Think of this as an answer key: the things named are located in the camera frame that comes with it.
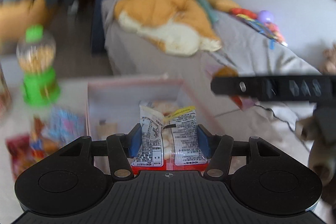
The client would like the red peanut snack bag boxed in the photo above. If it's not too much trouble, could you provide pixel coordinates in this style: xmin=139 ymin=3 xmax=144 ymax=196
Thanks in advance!
xmin=131 ymin=101 xmax=208 ymax=174

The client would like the blue pink candy packet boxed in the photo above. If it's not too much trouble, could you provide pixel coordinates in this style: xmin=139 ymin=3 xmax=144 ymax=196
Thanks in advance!
xmin=43 ymin=107 xmax=86 ymax=145

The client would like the red noodle snack bag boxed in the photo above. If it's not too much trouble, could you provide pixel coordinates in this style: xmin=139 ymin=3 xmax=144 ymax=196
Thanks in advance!
xmin=5 ymin=134 xmax=60 ymax=180

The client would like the pink gift box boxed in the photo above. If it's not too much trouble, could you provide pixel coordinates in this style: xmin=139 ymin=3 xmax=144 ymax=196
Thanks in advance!
xmin=85 ymin=78 xmax=227 ymax=177

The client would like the grey sofa cover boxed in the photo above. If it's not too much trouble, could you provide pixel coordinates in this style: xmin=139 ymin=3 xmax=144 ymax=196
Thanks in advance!
xmin=101 ymin=0 xmax=318 ymax=160

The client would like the peanut jar gold lid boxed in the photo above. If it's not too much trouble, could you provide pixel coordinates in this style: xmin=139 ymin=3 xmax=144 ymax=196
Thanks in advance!
xmin=0 ymin=67 xmax=12 ymax=123

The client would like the green candy dispenser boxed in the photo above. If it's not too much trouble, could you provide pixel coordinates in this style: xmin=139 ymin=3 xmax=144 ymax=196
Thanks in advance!
xmin=16 ymin=24 xmax=60 ymax=106

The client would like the orange plush corgi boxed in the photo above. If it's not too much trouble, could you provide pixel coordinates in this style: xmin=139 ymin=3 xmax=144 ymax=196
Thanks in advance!
xmin=113 ymin=0 xmax=223 ymax=57

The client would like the yellow armchair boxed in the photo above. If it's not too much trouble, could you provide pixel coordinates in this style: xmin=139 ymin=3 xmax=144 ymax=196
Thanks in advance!
xmin=0 ymin=0 xmax=60 ymax=43

